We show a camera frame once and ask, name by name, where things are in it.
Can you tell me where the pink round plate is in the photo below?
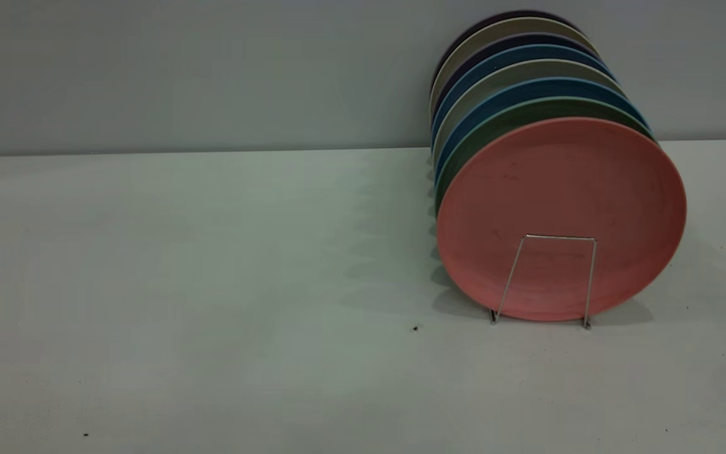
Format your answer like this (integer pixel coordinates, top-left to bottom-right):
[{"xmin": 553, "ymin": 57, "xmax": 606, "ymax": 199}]
[{"xmin": 437, "ymin": 117, "xmax": 687, "ymax": 322}]

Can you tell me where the green round plate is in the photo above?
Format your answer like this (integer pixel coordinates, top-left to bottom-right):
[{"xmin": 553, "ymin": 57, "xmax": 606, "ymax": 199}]
[{"xmin": 435, "ymin": 96, "xmax": 655, "ymax": 212}]

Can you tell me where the beige round plate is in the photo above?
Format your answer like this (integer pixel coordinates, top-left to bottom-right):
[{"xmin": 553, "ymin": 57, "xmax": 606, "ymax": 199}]
[
  {"xmin": 431, "ymin": 59, "xmax": 625, "ymax": 165},
  {"xmin": 429, "ymin": 18, "xmax": 591, "ymax": 117}
]

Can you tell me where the blue round plate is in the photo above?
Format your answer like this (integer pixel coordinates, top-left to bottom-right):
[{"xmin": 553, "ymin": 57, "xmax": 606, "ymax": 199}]
[
  {"xmin": 431, "ymin": 43, "xmax": 616, "ymax": 136},
  {"xmin": 434, "ymin": 77, "xmax": 650, "ymax": 183}
]

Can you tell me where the dark navy round plate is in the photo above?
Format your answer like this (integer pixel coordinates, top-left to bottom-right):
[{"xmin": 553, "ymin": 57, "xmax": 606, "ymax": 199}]
[{"xmin": 431, "ymin": 33, "xmax": 600, "ymax": 120}]

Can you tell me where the dark purple round plate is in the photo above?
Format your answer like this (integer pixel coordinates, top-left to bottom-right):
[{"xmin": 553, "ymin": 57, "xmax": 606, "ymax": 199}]
[{"xmin": 432, "ymin": 9, "xmax": 581, "ymax": 89}]

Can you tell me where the silver wire plate rack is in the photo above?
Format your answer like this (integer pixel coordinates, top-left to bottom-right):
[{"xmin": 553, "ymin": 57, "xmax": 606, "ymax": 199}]
[{"xmin": 489, "ymin": 234, "xmax": 597, "ymax": 330}]

